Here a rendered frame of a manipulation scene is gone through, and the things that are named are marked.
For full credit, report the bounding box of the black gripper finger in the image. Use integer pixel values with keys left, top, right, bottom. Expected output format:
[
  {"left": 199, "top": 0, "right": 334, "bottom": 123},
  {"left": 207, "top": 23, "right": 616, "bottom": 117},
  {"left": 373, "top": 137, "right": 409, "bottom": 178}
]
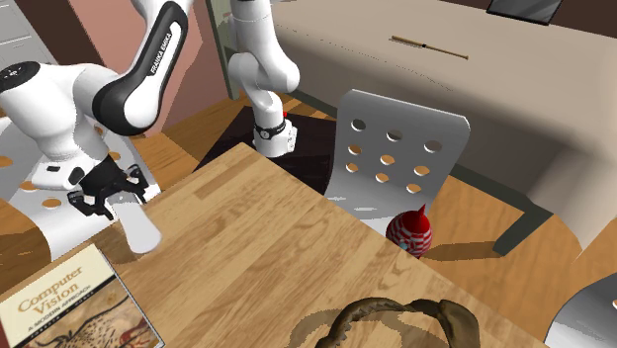
[
  {"left": 66, "top": 189, "right": 117, "bottom": 220},
  {"left": 125, "top": 164, "right": 150, "bottom": 204}
]

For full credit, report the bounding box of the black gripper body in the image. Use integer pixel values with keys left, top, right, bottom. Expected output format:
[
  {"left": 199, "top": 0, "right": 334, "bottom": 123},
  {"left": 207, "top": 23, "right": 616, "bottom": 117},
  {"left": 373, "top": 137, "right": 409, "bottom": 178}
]
[{"left": 78, "top": 155, "right": 131, "bottom": 200}]

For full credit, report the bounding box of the white oblong object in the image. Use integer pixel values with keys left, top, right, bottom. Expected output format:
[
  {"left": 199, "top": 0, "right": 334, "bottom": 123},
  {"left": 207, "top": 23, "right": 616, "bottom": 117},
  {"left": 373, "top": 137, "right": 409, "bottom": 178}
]
[{"left": 111, "top": 191, "right": 163, "bottom": 256}]

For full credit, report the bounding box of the grey chair with round holes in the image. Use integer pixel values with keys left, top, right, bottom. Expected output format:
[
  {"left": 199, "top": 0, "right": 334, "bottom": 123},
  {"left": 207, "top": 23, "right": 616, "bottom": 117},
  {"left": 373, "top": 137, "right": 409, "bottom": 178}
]
[
  {"left": 543, "top": 273, "right": 617, "bottom": 348},
  {"left": 322, "top": 88, "right": 472, "bottom": 238},
  {"left": 0, "top": 115, "right": 163, "bottom": 262}
]

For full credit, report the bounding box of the beige book with cave painting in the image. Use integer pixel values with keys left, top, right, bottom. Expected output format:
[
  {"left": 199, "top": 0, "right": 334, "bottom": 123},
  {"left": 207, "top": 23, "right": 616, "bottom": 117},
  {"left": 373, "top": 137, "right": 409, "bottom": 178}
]
[{"left": 0, "top": 242, "right": 166, "bottom": 348}]

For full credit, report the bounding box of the grey cabinet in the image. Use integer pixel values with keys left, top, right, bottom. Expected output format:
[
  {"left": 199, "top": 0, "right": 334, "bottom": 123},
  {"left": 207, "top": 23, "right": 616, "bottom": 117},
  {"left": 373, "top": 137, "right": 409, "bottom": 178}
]
[{"left": 0, "top": 0, "right": 50, "bottom": 69}]

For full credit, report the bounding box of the dark robot stand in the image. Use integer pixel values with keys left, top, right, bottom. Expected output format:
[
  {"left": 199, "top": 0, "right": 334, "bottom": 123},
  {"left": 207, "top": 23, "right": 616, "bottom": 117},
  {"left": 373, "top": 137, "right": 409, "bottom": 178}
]
[{"left": 192, "top": 106, "right": 339, "bottom": 196}]

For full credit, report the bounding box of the red white striped toy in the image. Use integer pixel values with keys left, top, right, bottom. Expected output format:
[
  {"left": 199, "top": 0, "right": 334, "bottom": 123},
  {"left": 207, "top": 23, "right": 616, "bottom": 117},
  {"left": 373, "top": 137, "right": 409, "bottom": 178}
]
[{"left": 385, "top": 204, "right": 434, "bottom": 259}]

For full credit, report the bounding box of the brown thin stick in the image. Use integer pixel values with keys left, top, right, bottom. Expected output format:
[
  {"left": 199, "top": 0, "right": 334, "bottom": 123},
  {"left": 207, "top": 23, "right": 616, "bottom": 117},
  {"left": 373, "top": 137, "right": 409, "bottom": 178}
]
[{"left": 390, "top": 35, "right": 471, "bottom": 61}]

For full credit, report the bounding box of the dark flat tablet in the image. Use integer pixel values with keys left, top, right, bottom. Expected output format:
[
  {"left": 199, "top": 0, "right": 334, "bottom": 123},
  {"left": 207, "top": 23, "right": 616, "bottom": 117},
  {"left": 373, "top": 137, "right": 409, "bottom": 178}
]
[{"left": 485, "top": 0, "right": 565, "bottom": 27}]

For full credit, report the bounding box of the brown curved basket handle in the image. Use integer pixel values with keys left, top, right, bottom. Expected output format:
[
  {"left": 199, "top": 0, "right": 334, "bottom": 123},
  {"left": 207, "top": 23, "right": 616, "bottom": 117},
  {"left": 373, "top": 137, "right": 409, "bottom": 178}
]
[{"left": 289, "top": 297, "right": 482, "bottom": 348}]

